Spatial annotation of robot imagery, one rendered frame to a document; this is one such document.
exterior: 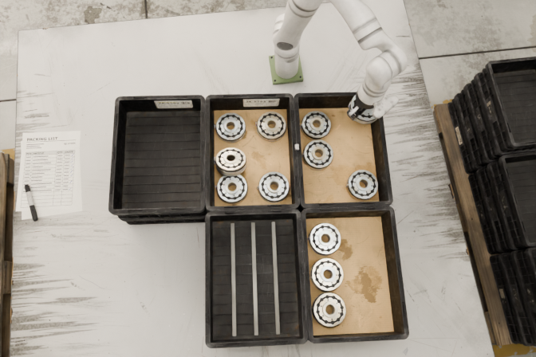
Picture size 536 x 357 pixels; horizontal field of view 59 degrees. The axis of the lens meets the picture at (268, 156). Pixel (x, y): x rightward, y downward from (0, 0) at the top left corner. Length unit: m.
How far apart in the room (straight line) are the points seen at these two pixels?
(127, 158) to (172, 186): 0.19
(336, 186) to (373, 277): 0.32
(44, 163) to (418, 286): 1.42
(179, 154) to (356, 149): 0.62
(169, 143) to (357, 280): 0.78
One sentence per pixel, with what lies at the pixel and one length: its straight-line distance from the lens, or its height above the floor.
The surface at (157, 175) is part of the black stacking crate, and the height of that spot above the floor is 0.83.
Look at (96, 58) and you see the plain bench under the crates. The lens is 2.02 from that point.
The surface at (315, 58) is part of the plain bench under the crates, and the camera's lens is 1.96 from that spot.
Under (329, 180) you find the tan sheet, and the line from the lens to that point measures 1.64.
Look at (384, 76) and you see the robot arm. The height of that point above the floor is 1.33.
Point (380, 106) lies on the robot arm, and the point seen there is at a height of 1.16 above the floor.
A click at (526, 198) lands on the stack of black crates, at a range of 2.41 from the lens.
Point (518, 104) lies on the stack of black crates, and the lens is 2.41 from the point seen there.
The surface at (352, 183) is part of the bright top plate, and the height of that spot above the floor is 0.86.
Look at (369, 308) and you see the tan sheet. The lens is 1.61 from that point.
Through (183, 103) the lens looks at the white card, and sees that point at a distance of 1.65.
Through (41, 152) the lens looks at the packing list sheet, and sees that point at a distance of 1.93.
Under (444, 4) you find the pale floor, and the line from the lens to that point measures 3.18.
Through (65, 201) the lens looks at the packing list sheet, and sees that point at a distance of 1.85.
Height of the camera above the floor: 2.39
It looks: 72 degrees down
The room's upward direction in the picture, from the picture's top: 8 degrees clockwise
